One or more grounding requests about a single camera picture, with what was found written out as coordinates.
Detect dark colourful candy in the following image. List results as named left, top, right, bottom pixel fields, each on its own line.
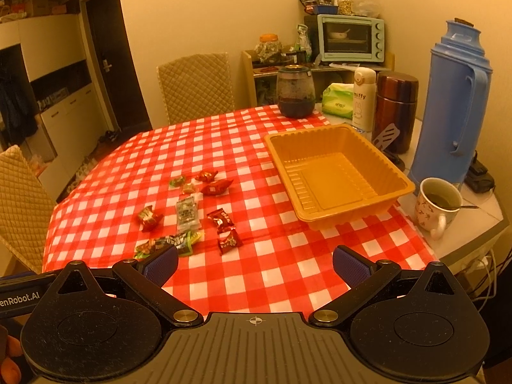
left=134, top=237, right=170, bottom=260

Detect yellow green snack packet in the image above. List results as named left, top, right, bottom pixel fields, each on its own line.
left=170, top=230, right=203, bottom=258

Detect red silver candy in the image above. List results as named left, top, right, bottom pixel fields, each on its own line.
left=137, top=205, right=163, bottom=232

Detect silver nut snack packet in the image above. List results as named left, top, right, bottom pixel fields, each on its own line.
left=176, top=197, right=200, bottom=233

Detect red candy packet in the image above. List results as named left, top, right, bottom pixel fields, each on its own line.
left=206, top=208, right=234, bottom=233
left=218, top=228, right=243, bottom=255

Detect large red snack packet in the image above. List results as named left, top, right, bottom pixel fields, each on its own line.
left=200, top=179, right=233, bottom=196

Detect red gold candy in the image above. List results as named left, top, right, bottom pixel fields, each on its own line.
left=195, top=170, right=218, bottom=183

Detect left hand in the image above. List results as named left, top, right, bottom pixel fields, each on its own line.
left=1, top=335, right=23, bottom=384

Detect green wrapped candy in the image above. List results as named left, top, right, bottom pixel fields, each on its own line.
left=168, top=175, right=187, bottom=188

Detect orange plastic tray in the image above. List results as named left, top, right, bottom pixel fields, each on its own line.
left=265, top=124, right=415, bottom=231

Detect white ceramic mug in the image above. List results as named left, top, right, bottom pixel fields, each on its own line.
left=415, top=178, right=462, bottom=240

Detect red checkered tablecloth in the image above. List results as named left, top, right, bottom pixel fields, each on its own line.
left=43, top=106, right=434, bottom=314

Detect grey phone stand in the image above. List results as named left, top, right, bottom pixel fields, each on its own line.
left=373, top=123, right=405, bottom=172

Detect black adapter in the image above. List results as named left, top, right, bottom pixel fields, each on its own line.
left=464, top=152, right=496, bottom=194

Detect blue thermos jug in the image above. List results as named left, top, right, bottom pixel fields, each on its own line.
left=409, top=18, right=493, bottom=186

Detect green tissue pack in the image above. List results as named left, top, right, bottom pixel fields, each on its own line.
left=322, top=82, right=354, bottom=120

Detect white miffy bottle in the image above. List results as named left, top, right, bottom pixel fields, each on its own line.
left=352, top=67, right=377, bottom=140

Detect brown steel food flask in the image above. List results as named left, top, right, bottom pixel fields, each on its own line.
left=372, top=71, right=419, bottom=154

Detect dark glass jar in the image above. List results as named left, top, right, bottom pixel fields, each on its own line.
left=277, top=64, right=316, bottom=119

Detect wooden shelf rack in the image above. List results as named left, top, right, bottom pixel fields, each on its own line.
left=240, top=49, right=397, bottom=108

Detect light blue toaster oven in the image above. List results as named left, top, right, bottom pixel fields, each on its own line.
left=317, top=14, right=385, bottom=62

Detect orange lid candy jar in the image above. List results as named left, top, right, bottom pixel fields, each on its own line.
left=255, top=33, right=282, bottom=64

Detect white cabinet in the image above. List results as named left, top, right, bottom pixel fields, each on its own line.
left=1, top=15, right=107, bottom=199

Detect dark door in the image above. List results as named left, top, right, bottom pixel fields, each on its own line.
left=85, top=0, right=152, bottom=135

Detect nut jar on oven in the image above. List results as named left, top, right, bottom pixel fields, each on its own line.
left=337, top=0, right=353, bottom=16

